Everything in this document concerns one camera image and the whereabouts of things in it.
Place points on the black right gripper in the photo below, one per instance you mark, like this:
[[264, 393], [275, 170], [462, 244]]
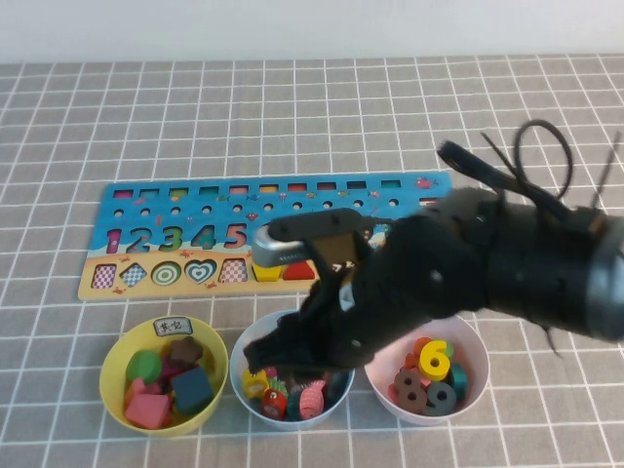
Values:
[[414, 283]]

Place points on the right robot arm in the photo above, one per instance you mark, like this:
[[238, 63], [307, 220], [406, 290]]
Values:
[[536, 263]]

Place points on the red wooden triangle piece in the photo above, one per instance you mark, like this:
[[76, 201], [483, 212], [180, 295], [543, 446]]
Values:
[[295, 273]]

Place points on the yellow wooden pentagon piece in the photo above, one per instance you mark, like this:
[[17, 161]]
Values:
[[265, 275]]

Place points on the light blue plastic bowl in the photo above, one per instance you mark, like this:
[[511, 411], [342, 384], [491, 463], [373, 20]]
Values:
[[244, 407]]

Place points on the brown wooden star piece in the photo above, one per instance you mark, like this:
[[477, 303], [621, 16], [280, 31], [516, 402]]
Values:
[[185, 351]]

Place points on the dark blue wooden square piece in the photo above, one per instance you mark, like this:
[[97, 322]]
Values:
[[192, 390]]

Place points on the red wooden number piece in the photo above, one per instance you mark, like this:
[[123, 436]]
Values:
[[393, 392]]

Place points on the magenta wooden shape piece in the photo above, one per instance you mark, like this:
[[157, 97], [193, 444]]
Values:
[[169, 373]]

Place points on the orange wooden number piece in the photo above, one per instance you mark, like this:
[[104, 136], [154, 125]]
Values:
[[412, 362], [422, 345]]

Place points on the colourful wooden puzzle board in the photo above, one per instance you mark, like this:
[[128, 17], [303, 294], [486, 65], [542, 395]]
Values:
[[161, 291]]

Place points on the green round wooden piece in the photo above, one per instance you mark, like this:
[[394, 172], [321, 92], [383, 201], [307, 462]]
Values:
[[143, 366]]

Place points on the pink wooden shape piece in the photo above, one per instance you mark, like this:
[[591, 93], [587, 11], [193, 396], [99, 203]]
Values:
[[138, 388]]

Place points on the salmon wooden block piece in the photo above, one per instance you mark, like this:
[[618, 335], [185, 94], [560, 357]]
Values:
[[146, 409]]

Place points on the green wooden number piece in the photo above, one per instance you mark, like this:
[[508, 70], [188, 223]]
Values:
[[449, 350]]

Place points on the teal wooden number piece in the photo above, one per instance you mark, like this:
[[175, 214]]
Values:
[[459, 380]]

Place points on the pink plastic bowl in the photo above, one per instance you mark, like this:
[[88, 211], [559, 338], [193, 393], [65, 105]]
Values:
[[468, 341]]

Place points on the yellow plastic bowl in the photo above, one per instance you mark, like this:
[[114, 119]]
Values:
[[109, 385]]

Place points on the yellow wooden fish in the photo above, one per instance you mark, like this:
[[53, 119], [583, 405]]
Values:
[[254, 382]]

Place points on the pink wooden fish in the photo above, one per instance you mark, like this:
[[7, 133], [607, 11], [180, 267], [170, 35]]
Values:
[[312, 400]]

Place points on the red wooden fish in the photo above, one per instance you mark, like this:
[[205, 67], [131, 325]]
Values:
[[273, 403]]

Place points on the dark teal wooden fish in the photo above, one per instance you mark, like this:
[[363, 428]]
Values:
[[337, 387]]

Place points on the teal green wooden fish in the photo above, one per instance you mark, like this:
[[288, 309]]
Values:
[[294, 408]]

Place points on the brown wooden number eight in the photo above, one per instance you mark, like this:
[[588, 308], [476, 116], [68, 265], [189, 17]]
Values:
[[411, 388]]

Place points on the yellow wooden number six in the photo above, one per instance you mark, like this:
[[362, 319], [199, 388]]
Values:
[[424, 363]]

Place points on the dark grey wooden number nine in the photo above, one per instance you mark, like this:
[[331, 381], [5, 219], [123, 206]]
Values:
[[451, 397]]

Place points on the grey grid tablecloth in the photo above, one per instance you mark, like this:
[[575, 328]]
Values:
[[49, 146]]

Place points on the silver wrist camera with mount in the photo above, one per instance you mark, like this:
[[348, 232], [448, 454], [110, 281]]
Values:
[[273, 253]]

